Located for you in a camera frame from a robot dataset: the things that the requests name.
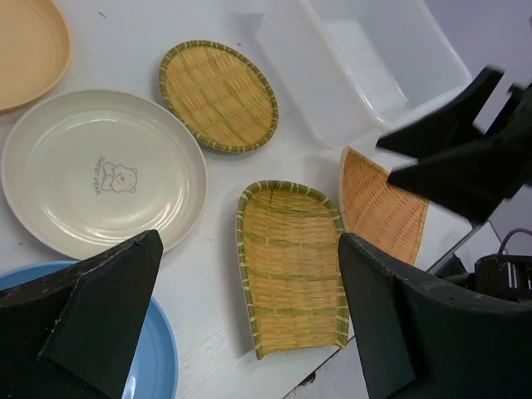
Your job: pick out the round bamboo tray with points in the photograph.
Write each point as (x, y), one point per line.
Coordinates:
(224, 100)

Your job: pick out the rectangular bamboo scoop tray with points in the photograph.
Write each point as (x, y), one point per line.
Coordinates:
(287, 237)

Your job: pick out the orange plastic plate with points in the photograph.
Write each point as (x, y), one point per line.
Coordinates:
(36, 48)

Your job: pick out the translucent plastic bin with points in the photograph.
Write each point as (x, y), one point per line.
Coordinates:
(355, 68)

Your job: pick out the cream bear plate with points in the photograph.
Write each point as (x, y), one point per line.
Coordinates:
(86, 170)

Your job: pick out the fan-shaped orange woven tray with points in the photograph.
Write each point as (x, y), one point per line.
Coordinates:
(385, 216)

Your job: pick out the blue plastic plate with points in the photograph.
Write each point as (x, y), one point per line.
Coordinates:
(154, 369)

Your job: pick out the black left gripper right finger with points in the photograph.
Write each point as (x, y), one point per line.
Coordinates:
(422, 336)

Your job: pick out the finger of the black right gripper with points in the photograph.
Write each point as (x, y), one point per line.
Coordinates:
(448, 127)
(472, 179)

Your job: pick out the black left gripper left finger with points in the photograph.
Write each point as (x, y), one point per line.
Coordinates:
(73, 333)

